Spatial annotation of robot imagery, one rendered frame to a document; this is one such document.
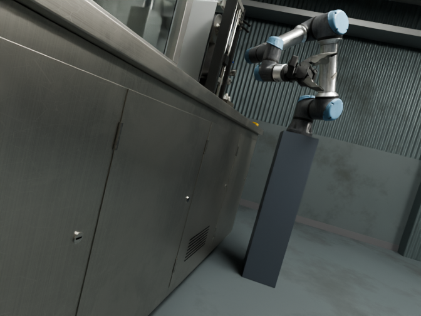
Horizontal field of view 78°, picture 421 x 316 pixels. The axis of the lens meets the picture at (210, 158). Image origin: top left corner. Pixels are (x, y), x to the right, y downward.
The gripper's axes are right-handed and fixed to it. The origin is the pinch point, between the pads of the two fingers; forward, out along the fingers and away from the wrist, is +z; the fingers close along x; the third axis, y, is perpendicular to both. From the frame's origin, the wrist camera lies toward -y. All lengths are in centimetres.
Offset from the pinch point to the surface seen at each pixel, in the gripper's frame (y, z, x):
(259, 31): 139, -177, -126
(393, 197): 278, -14, 13
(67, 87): -79, 2, 44
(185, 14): -55, -15, 13
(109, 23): -78, 4, 33
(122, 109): -68, -4, 44
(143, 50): -69, 0, 33
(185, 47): -16, -74, -5
